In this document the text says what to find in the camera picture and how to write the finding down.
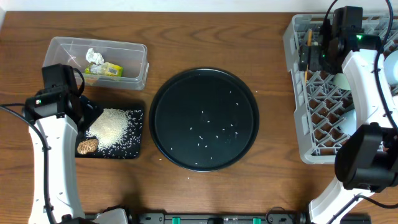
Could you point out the yellow snack wrapper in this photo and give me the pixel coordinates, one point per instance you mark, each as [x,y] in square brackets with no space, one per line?
[106,69]

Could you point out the grey dishwasher rack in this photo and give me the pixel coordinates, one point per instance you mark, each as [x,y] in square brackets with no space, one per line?
[319,103]

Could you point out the white tissue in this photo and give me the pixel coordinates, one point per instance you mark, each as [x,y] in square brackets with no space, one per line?
[94,57]

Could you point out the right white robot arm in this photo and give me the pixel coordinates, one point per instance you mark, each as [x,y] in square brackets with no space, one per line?
[367,162]

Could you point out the wooden chopstick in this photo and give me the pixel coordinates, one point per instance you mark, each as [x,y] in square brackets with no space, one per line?
[309,43]

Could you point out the pile of white rice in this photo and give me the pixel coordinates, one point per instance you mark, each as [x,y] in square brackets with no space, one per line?
[118,132]

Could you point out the brown shiitake mushroom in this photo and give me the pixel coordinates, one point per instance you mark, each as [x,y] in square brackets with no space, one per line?
[87,146]

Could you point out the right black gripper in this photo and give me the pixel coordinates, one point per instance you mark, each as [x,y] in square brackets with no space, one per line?
[304,58]

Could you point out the blue plastic cup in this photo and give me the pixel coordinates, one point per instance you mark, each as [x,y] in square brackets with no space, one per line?
[348,124]

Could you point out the mint green bowl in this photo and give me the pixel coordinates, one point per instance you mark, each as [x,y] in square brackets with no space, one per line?
[340,80]

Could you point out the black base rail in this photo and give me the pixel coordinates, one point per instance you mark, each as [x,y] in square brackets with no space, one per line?
[124,215]

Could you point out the clear plastic bin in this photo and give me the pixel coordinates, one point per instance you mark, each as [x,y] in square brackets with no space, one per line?
[130,56]

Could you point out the black rectangular tray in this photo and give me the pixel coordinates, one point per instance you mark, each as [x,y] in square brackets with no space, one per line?
[123,103]

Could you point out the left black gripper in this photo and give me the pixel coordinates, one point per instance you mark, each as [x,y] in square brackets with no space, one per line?
[86,111]

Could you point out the light blue bowl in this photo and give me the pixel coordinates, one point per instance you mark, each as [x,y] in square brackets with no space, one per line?
[390,69]

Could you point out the round black tray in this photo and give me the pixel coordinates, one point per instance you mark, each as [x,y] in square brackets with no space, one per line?
[204,119]

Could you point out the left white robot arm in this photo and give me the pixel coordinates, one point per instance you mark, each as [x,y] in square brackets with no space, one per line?
[55,187]

